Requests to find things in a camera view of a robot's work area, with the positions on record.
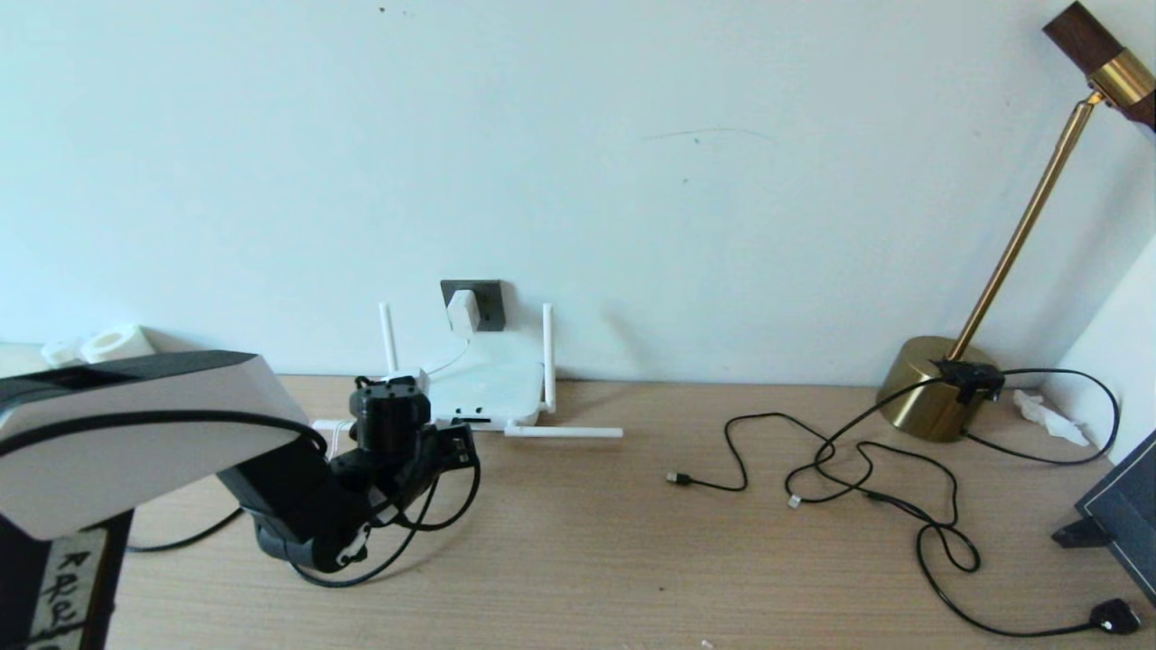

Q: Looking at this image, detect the white toilet paper roll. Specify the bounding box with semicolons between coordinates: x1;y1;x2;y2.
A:
81;325;156;362

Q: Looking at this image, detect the dark teal printed box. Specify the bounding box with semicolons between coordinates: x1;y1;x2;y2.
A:
1075;426;1156;608

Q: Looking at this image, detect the black plastic clip stand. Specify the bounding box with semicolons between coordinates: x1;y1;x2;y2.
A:
1051;517;1112;549

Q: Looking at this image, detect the black lamp base cord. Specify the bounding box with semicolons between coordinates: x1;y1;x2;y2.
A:
962;368;1121;468

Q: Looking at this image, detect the black cable with silver connector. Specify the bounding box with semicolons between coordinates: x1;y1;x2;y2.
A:
784;441;958;529

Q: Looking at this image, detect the brass desk lamp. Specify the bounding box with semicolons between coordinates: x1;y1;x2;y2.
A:
874;0;1156;444

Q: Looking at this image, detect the thin white adapter cable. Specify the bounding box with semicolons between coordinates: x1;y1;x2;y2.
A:
312;334;475;466

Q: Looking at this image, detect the black inline lamp switch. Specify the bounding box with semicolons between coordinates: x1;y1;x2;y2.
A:
935;361;1005;404

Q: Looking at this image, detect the white power adapter block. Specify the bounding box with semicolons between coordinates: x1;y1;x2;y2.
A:
447;289;480;336

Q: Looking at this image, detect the black ethernet cable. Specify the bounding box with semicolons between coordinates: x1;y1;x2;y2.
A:
126;426;480;590

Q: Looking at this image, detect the white router with antennas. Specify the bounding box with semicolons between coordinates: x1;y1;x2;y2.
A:
313;304;624;441

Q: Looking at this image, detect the black lamp cable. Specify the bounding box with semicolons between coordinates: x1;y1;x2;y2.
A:
784;379;1142;637

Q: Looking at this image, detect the grey wall socket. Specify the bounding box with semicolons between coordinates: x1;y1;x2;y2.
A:
440;280;506;333

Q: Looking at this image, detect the crumpled white tissue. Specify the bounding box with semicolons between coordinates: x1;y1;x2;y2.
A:
1011;390;1091;449

